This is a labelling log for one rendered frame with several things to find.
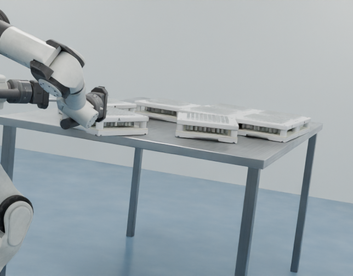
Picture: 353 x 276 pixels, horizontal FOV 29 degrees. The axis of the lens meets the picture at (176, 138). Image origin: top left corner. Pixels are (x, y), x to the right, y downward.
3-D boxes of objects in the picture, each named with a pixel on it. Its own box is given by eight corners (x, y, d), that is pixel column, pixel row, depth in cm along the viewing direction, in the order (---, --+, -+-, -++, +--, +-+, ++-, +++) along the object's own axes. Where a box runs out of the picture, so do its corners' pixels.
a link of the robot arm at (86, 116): (82, 88, 226) (68, 91, 215) (108, 107, 225) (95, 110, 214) (65, 116, 229) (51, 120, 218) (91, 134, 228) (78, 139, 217)
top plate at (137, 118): (109, 111, 284) (109, 107, 284) (148, 121, 267) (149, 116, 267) (60, 111, 267) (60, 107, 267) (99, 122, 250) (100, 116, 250)
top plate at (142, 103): (155, 102, 343) (155, 98, 343) (200, 109, 334) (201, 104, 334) (133, 104, 321) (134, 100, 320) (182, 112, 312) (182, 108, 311)
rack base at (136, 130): (108, 124, 285) (108, 118, 285) (147, 134, 268) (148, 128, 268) (59, 124, 268) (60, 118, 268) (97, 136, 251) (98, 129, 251)
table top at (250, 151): (140, 102, 416) (140, 97, 416) (322, 129, 381) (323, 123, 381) (-5, 124, 276) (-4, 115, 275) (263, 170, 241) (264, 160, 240)
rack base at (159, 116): (154, 111, 344) (154, 107, 343) (199, 119, 335) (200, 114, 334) (132, 115, 321) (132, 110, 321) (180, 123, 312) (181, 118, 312)
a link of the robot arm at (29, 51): (79, 44, 189) (16, 15, 197) (51, 81, 185) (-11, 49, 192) (89, 67, 199) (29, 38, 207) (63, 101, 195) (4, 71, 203)
